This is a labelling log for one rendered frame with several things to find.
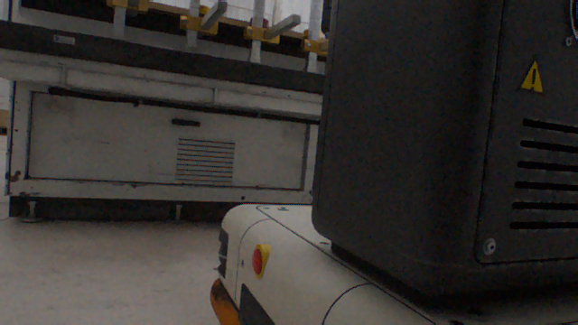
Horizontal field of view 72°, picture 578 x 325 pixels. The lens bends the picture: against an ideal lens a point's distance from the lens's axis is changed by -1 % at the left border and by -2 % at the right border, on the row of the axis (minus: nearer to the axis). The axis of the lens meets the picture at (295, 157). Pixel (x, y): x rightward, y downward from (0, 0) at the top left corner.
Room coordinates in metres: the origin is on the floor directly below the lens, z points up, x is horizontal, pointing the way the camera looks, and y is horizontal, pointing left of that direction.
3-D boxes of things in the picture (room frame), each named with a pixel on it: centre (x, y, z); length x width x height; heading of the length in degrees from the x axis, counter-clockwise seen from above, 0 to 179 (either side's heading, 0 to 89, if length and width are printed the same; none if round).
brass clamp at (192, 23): (1.53, 0.41, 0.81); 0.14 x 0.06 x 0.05; 114
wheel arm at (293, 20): (1.55, 0.13, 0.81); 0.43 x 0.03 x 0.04; 24
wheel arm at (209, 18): (1.45, 0.36, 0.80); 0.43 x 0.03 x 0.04; 24
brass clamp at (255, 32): (1.63, 0.18, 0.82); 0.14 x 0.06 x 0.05; 114
